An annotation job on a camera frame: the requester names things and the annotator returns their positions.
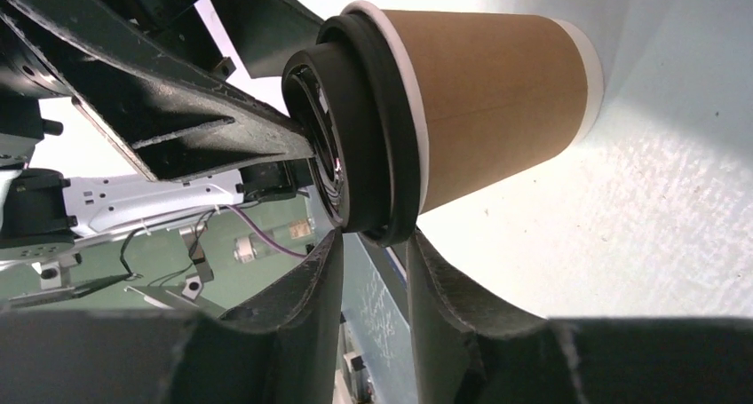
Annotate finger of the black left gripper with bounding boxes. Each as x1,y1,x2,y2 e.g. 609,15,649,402
1,0,313,181
211,0,323,78

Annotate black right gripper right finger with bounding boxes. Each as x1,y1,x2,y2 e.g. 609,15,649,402
407,231,544,403

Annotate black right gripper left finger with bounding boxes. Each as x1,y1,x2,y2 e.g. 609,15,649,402
218,229,345,404

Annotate black plastic cup lid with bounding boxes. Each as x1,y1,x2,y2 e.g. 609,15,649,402
281,12,421,247

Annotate brown paper cup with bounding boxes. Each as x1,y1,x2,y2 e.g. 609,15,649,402
345,1,604,213

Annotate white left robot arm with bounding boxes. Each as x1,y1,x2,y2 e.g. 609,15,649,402
1,0,321,240

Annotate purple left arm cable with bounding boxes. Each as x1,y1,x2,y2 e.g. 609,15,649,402
223,203,310,260

